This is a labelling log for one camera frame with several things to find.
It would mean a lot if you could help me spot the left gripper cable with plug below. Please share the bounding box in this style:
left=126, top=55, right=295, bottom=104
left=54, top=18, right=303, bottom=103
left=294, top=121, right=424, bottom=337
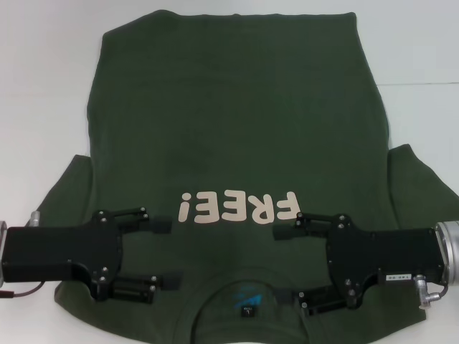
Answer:
left=0, top=280, right=46, bottom=300

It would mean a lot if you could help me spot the gripper cable with plug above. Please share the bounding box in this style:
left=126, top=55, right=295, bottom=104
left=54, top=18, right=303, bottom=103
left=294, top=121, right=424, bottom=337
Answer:
left=412, top=274, right=451, bottom=309
left=0, top=280, right=46, bottom=300

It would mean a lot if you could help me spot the dark green FREE t-shirt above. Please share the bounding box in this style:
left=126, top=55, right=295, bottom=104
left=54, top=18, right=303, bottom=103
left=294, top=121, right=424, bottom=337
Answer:
left=35, top=10, right=459, bottom=344

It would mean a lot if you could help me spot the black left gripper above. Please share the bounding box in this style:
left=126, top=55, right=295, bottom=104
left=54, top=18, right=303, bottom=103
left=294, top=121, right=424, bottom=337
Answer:
left=1, top=206, right=184, bottom=305

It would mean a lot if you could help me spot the right gripper cable with plug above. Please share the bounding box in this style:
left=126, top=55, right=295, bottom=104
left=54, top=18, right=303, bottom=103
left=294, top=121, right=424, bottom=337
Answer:
left=412, top=274, right=451, bottom=309

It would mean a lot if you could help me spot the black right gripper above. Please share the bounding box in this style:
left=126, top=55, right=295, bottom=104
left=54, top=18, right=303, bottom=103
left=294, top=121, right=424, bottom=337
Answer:
left=273, top=211, right=448, bottom=316

